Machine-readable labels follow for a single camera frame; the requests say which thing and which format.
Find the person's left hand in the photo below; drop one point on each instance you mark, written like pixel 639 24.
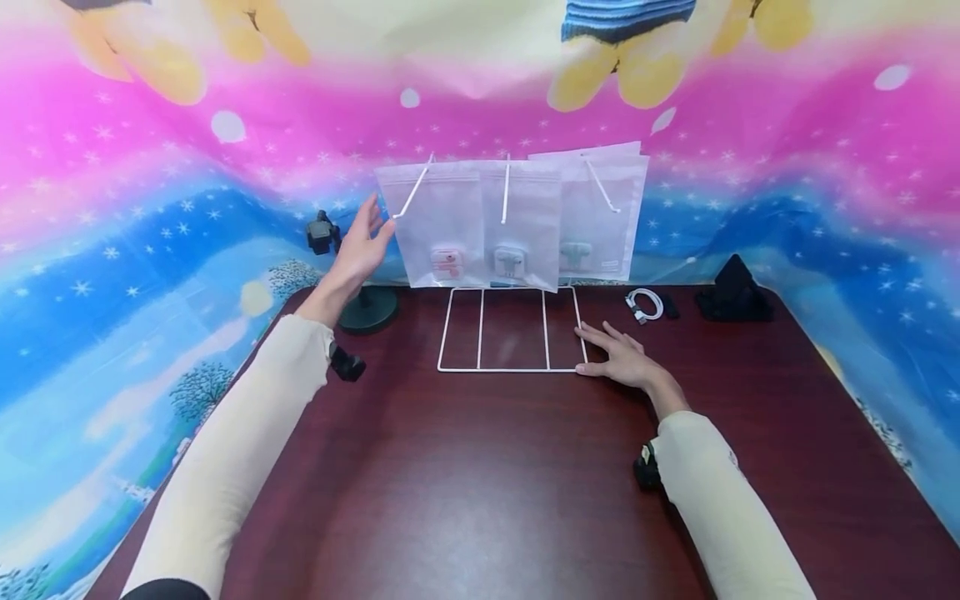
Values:
pixel 354 258

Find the person's right hand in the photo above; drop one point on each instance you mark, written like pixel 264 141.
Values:
pixel 628 360

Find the person's right index finger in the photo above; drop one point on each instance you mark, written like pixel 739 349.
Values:
pixel 592 339

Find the person's right thumb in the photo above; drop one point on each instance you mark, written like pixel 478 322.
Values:
pixel 591 369

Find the person's left fingers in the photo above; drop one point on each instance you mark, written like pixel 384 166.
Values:
pixel 368 221

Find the person's right fingers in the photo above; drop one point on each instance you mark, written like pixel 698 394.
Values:
pixel 616 334

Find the person's left thumb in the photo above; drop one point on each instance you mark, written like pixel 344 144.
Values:
pixel 385 237

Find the person's left forearm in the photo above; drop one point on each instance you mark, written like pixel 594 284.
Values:
pixel 240 450

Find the person's right forearm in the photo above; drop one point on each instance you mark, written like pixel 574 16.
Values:
pixel 720 508

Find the frosted bag with pink item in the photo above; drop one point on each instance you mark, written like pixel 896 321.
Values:
pixel 442 217

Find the black stand with round base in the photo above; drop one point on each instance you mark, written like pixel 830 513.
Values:
pixel 369 311

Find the frosted bag with green item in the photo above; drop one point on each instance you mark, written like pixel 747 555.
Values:
pixel 607 237

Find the black wrist band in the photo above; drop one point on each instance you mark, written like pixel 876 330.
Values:
pixel 646 468
pixel 347 364

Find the black pyramid-shaped object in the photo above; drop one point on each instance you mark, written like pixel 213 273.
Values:
pixel 735 292

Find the frosted bag with white item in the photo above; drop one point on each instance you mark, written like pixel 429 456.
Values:
pixel 529 217

